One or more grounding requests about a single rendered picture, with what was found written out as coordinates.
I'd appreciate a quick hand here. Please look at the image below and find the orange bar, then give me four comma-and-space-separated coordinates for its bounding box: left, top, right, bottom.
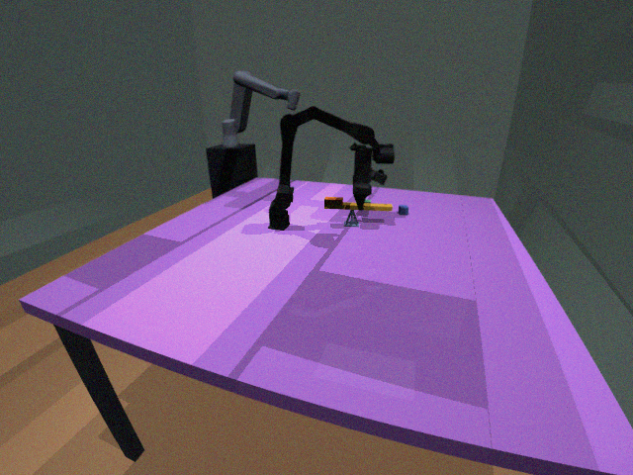
324, 197, 393, 211

